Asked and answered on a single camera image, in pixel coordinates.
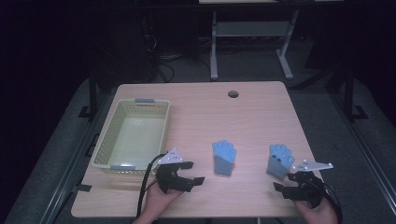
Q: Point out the grey metal desk frame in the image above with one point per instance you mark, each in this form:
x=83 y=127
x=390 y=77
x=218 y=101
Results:
x=249 y=28

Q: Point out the pale yellow plastic basket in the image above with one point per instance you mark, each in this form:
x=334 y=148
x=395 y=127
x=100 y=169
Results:
x=137 y=137

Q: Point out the black rail bracket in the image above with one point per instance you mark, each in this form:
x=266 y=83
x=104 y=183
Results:
x=92 y=144

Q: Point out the blue glove with dark dots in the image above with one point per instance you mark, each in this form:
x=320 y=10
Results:
x=278 y=163

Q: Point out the black metal stand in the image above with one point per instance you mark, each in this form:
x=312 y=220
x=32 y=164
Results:
x=92 y=93
x=349 y=93

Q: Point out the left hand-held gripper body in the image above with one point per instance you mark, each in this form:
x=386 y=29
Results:
x=169 y=182

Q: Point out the person's left hand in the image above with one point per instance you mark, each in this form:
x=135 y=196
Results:
x=158 y=202

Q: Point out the aluminium rail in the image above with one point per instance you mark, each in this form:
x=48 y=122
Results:
x=67 y=174
x=367 y=155

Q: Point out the black tape strip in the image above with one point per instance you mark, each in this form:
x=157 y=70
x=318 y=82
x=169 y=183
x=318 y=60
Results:
x=82 y=188

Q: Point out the plain blue glove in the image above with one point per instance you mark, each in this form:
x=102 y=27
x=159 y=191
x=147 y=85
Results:
x=223 y=160

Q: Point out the person's right hand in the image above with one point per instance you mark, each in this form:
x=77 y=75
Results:
x=320 y=216

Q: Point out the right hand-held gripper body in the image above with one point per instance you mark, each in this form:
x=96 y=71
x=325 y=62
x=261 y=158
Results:
x=311 y=189

